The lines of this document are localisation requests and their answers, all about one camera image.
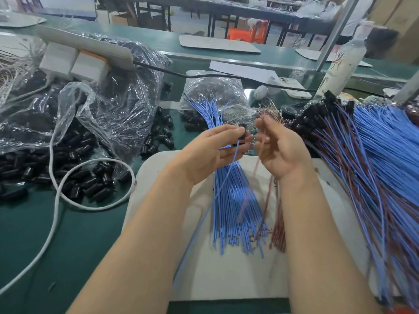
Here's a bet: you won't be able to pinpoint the slanted metal frame post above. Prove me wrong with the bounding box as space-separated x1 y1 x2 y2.
316 0 363 71

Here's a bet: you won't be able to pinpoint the pile of assembled wire harnesses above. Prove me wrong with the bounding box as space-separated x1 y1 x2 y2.
285 91 419 310

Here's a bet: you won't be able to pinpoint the white charging cable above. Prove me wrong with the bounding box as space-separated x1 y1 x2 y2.
0 78 136 297

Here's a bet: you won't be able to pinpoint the person's left hand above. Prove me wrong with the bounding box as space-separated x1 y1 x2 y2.
170 124 254 188

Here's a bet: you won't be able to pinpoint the white computer mouse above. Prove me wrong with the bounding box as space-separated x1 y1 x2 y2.
253 85 269 102

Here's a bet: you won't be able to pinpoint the large clear plastic bag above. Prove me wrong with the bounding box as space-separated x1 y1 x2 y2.
0 31 172 161

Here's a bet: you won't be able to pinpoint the bundle of stripped brown wires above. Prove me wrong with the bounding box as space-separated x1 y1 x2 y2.
0 42 47 110

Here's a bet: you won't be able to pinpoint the person's right hand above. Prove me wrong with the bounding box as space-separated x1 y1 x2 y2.
254 114 316 185

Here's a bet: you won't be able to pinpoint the long black-frame table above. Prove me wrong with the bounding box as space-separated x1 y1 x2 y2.
95 0 335 44

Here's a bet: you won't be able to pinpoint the person's right forearm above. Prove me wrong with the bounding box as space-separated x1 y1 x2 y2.
280 170 384 314

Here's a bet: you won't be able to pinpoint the white power strip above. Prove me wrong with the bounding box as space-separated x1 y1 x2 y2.
36 24 136 71

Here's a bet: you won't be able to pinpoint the black power cord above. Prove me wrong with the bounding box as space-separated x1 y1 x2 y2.
134 58 394 97

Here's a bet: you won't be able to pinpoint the white flat device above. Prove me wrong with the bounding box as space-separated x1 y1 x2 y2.
272 76 313 100

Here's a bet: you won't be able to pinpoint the bundle of blue wires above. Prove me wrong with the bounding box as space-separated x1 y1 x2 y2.
185 95 266 256

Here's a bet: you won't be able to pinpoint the white work board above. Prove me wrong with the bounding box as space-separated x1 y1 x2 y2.
122 150 390 301

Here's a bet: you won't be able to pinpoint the pile of black plastic caps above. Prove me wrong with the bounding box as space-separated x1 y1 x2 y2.
0 104 178 205

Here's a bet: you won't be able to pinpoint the white spray bottle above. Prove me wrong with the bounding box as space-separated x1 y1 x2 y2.
317 20 375 99

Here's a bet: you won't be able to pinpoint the orange plastic stool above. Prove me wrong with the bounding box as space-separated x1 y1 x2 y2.
228 19 270 44

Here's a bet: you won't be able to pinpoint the person's left forearm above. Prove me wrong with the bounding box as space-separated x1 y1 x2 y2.
65 173 210 314

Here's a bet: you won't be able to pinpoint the white flat tray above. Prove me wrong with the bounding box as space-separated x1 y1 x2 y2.
179 34 262 54
296 48 374 68
0 11 47 28

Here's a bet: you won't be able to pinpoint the white paper sheet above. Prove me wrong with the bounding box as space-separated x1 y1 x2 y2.
209 60 284 84

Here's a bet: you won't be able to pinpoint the blue table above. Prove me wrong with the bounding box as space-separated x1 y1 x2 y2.
16 0 98 18

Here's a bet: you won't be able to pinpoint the white orange charger adapter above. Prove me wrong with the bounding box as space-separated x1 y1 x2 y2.
71 50 111 84

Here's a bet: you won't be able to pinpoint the small clear plastic bag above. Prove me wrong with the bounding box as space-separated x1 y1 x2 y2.
179 70 253 125

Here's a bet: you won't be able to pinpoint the short metal frame post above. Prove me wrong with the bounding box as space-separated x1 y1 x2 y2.
393 70 419 105

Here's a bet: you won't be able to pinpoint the cardboard boxes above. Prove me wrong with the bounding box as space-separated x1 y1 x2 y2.
370 0 419 63

